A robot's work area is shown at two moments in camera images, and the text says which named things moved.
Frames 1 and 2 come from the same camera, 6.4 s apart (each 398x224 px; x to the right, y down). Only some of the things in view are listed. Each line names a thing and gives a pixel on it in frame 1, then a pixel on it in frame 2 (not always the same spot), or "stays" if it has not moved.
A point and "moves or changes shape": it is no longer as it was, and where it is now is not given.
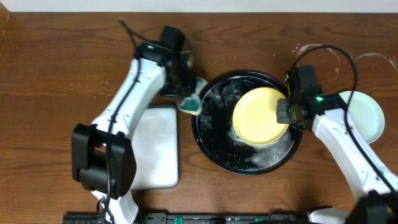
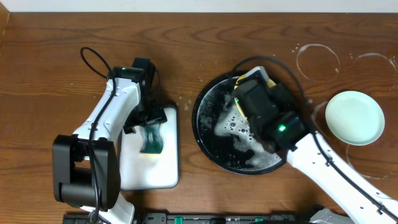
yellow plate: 255,116 moves or changes shape
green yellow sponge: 193,104 to 152,140
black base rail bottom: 198,218 stays
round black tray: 217,139 stays
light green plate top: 367,114 stays
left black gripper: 182,88 to 148,117
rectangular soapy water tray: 155,140 stays
